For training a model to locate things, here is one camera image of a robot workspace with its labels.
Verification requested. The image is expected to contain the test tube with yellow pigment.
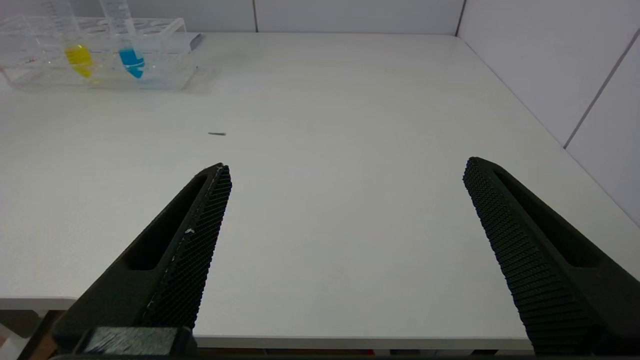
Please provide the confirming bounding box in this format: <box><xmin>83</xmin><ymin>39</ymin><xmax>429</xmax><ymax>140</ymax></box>
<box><xmin>37</xmin><ymin>0</ymin><xmax>95</xmax><ymax>80</ymax></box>

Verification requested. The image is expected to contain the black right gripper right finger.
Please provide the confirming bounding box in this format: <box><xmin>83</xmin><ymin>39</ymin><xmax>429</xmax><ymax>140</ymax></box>
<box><xmin>462</xmin><ymin>156</ymin><xmax>640</xmax><ymax>356</ymax></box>

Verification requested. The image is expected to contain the test tube with blue pigment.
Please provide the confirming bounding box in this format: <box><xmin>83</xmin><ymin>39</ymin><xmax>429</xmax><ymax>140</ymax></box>
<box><xmin>99</xmin><ymin>0</ymin><xmax>146</xmax><ymax>80</ymax></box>

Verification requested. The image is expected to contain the clear acrylic test tube rack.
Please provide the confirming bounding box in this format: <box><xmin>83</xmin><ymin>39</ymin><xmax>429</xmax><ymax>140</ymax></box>
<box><xmin>0</xmin><ymin>16</ymin><xmax>199</xmax><ymax>92</ymax></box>

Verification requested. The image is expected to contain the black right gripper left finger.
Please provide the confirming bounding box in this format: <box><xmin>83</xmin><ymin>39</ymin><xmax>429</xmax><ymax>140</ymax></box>
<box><xmin>52</xmin><ymin>162</ymin><xmax>233</xmax><ymax>336</ymax></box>

